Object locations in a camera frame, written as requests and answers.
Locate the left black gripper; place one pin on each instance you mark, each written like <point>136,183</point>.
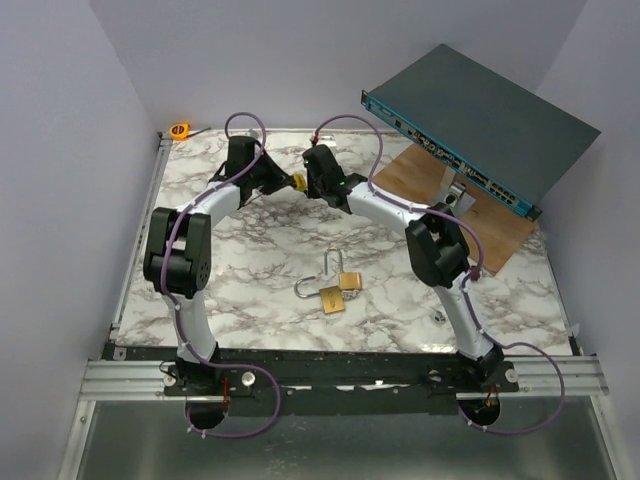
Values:
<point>279,179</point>

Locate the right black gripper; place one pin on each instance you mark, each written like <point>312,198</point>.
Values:
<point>312,193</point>

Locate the yellow padlock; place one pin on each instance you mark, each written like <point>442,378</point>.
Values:
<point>299,182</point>

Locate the long shackle brass padlock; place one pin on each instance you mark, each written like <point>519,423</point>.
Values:
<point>347,281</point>

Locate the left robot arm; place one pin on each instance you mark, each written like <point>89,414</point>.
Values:
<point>178,253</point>

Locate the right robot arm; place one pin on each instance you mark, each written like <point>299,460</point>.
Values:
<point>437,249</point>

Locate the open brass padlock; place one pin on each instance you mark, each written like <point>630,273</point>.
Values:
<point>331,297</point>

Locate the orange tape measure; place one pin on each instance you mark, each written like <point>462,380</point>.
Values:
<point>183,131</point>

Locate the silver metal bracket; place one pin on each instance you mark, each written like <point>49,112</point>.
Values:
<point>454,194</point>

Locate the small silver ring part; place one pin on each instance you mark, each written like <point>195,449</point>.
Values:
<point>439,317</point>

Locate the blue network switch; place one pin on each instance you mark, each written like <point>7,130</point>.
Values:
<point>510,142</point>

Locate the black mounting rail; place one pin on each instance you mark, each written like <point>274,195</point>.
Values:
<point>320,383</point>

